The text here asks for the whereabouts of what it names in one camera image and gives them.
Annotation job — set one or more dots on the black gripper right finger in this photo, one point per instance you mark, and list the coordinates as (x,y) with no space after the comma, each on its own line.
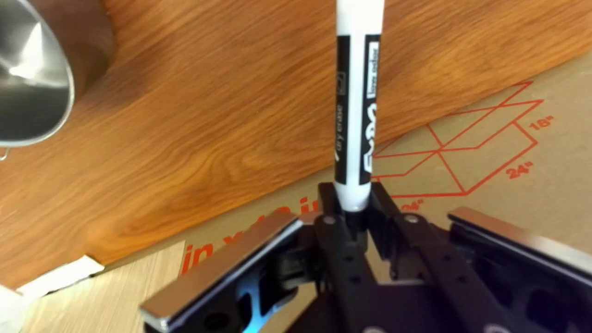
(432,264)

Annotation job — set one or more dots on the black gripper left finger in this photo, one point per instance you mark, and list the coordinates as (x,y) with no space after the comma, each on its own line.
(345,270)

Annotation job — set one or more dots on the black and white marker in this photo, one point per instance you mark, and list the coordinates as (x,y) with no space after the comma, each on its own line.
(358,103)

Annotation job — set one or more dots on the flat cardboard with red print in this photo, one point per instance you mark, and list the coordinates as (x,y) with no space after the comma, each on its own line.
(493,148)

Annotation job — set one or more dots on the white tape strip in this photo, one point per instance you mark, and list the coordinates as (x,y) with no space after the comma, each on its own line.
(66,275)

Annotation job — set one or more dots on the stainless steel cup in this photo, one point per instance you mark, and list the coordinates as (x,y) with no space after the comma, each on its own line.
(38,66)

